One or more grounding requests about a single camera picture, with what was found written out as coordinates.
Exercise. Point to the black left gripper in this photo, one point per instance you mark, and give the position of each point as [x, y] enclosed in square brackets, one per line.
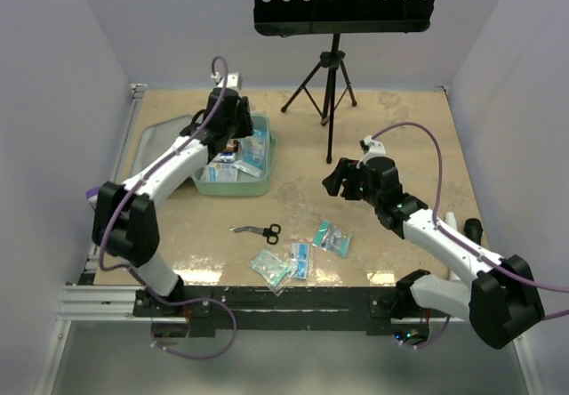
[244, 110]

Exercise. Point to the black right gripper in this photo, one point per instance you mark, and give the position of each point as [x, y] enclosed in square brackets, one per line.
[332, 183]

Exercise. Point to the light blue foil pouch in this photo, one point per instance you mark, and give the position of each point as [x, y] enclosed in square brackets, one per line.
[254, 149]

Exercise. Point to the white blue bandage roll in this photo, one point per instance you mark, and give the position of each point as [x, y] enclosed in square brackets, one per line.
[226, 158]

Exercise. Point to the mint green medicine case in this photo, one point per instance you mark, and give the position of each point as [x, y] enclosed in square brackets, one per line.
[157, 138]

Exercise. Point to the brown bottle orange cap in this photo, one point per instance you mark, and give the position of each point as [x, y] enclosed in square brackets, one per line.
[232, 146]

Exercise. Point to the white gauze dressing packet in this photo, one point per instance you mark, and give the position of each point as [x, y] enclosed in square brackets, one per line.
[217, 172]

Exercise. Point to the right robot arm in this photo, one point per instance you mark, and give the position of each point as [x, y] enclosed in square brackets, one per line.
[494, 294]

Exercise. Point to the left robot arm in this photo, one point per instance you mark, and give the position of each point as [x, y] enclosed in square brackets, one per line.
[125, 223]

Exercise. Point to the teal header clear packet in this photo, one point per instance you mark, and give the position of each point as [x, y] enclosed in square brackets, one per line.
[332, 239]

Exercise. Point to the small blue white sachet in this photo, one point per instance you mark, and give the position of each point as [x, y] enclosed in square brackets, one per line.
[300, 256]

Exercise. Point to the clear green dotted packet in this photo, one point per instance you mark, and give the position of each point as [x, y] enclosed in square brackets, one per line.
[274, 270]

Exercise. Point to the white tube object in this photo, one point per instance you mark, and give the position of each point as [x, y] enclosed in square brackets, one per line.
[451, 221]

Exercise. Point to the black music stand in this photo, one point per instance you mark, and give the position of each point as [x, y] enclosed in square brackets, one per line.
[335, 18]

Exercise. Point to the black cylinder object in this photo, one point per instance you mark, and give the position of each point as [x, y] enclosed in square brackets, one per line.
[473, 230]

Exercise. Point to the purple box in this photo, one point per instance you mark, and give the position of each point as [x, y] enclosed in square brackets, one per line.
[92, 197]

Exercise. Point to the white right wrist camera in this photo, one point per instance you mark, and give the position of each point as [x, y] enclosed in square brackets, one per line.
[371, 149]

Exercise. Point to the black handled scissors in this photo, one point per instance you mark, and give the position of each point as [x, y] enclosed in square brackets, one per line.
[270, 233]

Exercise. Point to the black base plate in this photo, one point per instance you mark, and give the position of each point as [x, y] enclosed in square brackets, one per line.
[372, 310]

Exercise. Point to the aluminium frame rail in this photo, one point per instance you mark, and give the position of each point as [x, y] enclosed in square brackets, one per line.
[82, 302]

